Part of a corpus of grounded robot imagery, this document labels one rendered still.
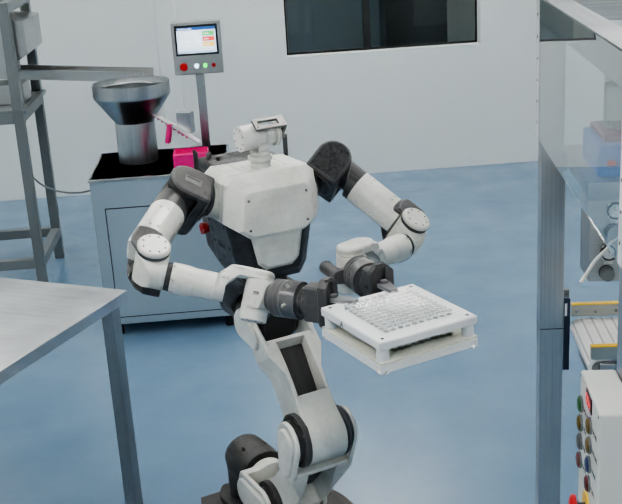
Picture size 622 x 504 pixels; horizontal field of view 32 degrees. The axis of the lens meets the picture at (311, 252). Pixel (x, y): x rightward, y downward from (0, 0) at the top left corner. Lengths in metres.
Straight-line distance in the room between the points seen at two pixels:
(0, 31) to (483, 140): 3.65
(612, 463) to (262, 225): 1.25
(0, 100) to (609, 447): 4.50
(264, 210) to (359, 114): 4.94
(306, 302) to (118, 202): 2.59
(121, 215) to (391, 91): 3.18
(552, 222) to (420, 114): 4.97
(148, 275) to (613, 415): 1.16
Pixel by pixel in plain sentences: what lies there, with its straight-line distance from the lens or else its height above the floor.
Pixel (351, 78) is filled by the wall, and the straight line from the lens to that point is 7.58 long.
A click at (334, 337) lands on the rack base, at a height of 0.99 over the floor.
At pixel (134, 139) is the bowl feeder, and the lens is 5.08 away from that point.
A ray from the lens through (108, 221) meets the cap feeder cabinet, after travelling 4.94.
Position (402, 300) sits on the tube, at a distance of 2.36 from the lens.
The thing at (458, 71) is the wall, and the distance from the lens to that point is 7.69.
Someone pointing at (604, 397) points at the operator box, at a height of 1.10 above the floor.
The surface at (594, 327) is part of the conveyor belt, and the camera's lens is 2.80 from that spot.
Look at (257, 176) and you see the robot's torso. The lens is 2.73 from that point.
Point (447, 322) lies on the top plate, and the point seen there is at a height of 1.04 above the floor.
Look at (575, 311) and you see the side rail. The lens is 2.85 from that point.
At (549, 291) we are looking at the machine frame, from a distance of 2.83.
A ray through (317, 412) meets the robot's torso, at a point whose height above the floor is 0.65.
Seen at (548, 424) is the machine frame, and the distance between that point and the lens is 2.99.
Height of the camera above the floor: 1.90
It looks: 18 degrees down
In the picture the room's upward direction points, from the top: 3 degrees counter-clockwise
